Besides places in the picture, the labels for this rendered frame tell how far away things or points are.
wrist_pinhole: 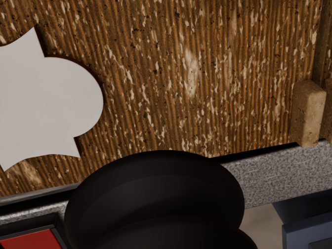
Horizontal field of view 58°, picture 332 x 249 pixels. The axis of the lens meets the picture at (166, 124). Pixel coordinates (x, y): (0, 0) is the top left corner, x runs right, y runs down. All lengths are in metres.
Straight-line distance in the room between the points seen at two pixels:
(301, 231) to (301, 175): 0.18
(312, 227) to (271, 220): 1.47
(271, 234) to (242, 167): 1.80
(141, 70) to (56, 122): 0.08
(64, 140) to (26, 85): 0.06
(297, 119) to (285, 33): 0.08
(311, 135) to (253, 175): 0.10
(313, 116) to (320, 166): 0.13
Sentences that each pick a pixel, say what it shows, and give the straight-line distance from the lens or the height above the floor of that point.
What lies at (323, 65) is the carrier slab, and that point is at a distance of 0.31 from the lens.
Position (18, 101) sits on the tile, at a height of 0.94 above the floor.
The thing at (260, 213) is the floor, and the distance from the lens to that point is 1.95.
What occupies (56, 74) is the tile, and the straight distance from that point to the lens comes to 0.25.
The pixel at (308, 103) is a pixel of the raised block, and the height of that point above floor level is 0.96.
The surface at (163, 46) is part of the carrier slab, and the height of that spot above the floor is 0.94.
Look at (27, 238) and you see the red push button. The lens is 0.39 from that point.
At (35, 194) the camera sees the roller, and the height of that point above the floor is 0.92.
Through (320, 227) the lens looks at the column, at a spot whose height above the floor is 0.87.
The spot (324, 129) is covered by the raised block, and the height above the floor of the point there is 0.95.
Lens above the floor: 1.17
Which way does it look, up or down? 58 degrees down
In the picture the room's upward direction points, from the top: 166 degrees clockwise
